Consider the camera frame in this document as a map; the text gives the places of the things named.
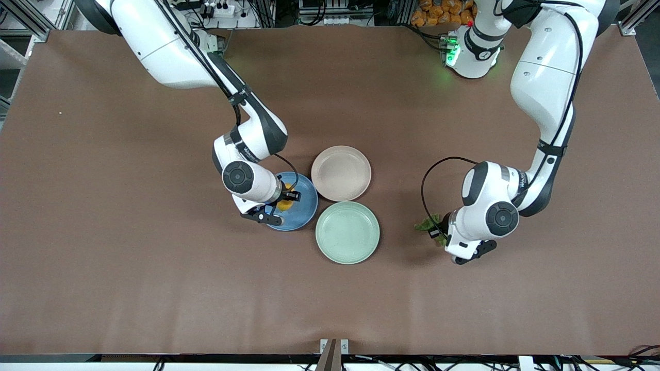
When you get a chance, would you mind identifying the black base cable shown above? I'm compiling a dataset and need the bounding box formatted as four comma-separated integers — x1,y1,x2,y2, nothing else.
402,23,445,51

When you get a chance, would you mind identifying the pink plate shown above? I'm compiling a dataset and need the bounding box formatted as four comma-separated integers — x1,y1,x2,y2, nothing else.
311,145,372,202

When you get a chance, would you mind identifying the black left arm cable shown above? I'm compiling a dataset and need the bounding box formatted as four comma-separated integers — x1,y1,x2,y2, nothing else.
421,0,586,230

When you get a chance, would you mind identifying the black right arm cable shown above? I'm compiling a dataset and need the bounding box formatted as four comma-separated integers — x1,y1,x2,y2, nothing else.
154,0,301,192

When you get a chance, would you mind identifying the light green plate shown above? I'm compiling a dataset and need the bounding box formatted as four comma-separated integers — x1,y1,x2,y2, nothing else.
315,201,381,265

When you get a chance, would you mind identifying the brown table mat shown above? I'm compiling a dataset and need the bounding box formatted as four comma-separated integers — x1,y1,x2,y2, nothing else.
0,23,660,357

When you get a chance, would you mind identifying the white power strip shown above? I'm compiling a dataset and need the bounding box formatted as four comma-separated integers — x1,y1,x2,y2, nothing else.
199,0,236,19

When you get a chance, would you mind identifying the yellow lemon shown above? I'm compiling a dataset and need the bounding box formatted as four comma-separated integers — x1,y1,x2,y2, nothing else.
277,183,296,212

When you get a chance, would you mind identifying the green lettuce leaf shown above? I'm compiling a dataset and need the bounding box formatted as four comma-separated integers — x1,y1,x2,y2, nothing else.
415,213,444,243

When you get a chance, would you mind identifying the bag of oranges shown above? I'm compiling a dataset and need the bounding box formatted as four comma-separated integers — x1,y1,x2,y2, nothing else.
411,0,477,28

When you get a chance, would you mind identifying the blue plate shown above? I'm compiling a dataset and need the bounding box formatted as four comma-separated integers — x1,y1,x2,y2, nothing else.
264,172,319,231

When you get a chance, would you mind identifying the aluminium frame profile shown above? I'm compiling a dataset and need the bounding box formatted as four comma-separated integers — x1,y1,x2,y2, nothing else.
0,0,52,43
618,0,660,37

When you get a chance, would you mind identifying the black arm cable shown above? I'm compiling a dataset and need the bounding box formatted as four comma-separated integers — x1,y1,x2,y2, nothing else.
154,0,301,192
421,0,586,230

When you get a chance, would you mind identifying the metal camera bracket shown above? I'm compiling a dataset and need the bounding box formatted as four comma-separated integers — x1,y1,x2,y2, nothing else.
316,339,350,371

